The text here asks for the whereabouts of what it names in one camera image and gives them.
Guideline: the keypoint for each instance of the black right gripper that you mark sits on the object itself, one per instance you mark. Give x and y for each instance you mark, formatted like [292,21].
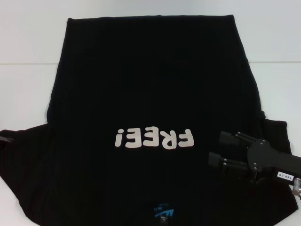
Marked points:
[268,157]

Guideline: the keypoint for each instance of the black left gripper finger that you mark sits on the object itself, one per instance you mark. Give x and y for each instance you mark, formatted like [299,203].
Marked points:
[5,139]

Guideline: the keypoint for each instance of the black shirt with FREE print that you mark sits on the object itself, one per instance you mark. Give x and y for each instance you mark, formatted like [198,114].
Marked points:
[150,82]

